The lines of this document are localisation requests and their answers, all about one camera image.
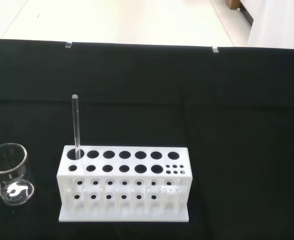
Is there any white test tube rack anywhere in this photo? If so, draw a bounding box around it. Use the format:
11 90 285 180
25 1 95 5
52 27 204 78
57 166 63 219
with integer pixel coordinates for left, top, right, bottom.
57 145 193 223

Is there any black bench cloth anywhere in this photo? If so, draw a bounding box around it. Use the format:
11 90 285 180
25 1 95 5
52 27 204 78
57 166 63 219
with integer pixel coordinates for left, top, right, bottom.
0 38 294 240

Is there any brown wooden furniture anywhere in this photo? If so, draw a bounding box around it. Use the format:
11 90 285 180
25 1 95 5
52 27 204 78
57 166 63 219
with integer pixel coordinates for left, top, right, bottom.
225 0 255 29

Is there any clear glass beaker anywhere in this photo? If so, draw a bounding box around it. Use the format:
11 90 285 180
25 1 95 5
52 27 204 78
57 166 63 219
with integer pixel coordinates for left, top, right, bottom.
0 142 36 207

